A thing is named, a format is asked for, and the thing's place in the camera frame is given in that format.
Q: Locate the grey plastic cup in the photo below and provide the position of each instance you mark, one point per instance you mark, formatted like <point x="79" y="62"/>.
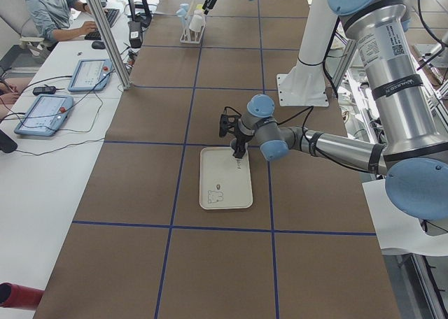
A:
<point x="239" y="148"/>

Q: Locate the pale cream plastic cup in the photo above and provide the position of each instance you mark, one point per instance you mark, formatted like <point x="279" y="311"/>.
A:
<point x="196" y="23"/>

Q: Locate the blue plastic cup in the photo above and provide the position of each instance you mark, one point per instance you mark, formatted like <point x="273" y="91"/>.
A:
<point x="183" y="10"/>

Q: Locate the cream plastic tray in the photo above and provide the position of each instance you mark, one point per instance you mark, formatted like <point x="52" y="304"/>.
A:
<point x="224" y="181"/>

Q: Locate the black computer mouse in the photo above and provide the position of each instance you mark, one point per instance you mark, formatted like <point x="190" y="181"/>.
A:
<point x="98" y="45"/>

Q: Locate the teach pendant tablet far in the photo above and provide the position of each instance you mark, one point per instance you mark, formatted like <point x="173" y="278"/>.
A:
<point x="90" y="74"/>

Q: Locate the teach pendant tablet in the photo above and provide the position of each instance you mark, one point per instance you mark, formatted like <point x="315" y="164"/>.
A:
<point x="90" y="74"/>
<point x="45" y="116"/>

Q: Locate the person in blue shirt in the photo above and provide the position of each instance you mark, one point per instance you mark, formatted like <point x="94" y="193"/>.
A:
<point x="52" y="19"/>

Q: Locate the white chair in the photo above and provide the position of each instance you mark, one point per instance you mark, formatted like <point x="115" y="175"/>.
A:
<point x="397" y="232"/>

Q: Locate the teach pendant tablet near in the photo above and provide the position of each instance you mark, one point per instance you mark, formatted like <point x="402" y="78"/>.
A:
<point x="45" y="116"/>

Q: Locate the black power adapter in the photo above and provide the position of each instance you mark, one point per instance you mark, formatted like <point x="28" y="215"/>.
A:
<point x="44" y="90"/>

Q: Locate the red bottle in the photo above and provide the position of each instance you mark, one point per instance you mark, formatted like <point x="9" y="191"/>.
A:
<point x="20" y="297"/>

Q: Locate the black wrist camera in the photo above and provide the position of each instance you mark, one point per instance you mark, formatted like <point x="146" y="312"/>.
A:
<point x="224" y="125"/>

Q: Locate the white wire cup rack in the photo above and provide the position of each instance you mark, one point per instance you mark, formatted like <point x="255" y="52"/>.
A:
<point x="188" y="36"/>

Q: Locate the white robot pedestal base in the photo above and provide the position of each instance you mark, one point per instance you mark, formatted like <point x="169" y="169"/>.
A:
<point x="304" y="85"/>

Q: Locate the aluminium frame post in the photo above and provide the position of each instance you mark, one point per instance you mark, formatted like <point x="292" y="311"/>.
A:
<point x="110" y="43"/>

